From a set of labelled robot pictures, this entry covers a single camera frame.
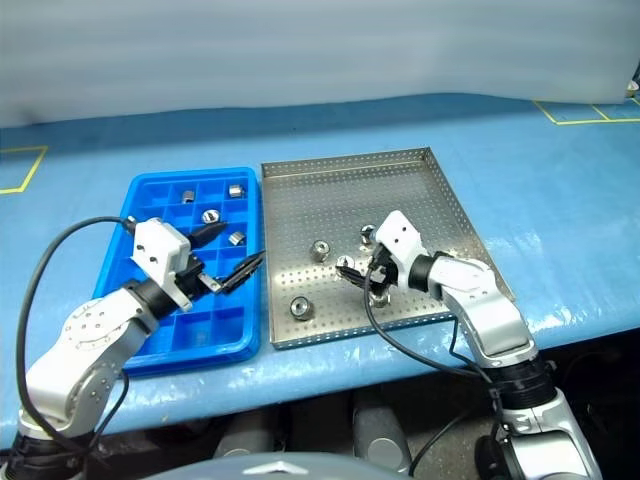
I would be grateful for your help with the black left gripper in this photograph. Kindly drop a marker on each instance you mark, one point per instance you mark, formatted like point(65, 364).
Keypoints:
point(189, 282)

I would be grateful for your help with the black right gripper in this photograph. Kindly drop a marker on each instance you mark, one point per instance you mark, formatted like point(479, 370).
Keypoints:
point(387, 267)

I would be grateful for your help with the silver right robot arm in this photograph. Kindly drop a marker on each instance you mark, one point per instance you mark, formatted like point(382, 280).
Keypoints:
point(480, 300)

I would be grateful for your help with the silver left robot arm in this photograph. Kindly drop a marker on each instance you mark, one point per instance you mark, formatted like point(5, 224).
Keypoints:
point(75, 350)

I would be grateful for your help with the blue compartment tray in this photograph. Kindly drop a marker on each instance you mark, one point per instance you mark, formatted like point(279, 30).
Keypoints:
point(200, 330)

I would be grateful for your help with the perforated metal tray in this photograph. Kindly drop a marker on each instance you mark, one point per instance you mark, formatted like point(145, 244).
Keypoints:
point(400, 190)

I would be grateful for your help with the large grey rounded cylinder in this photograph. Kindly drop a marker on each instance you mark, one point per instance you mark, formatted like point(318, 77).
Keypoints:
point(377, 435)

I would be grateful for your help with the small grey rounded cylinder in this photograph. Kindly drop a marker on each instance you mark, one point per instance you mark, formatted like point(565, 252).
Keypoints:
point(245, 442)

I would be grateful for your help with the grey robot torso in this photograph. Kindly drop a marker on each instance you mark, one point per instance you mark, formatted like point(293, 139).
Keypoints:
point(280, 470)

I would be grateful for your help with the white foam backdrop sheet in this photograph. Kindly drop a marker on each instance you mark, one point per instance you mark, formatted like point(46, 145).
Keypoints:
point(300, 50)

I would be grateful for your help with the small white round object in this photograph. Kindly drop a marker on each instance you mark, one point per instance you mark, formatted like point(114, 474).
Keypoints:
point(633, 86)

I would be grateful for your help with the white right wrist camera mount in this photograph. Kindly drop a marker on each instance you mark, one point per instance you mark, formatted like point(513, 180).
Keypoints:
point(402, 240)

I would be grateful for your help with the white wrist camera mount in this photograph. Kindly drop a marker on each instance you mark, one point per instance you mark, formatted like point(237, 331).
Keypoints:
point(157, 245)
point(402, 240)

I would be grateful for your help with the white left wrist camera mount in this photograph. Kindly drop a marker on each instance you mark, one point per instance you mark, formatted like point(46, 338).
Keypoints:
point(157, 245)

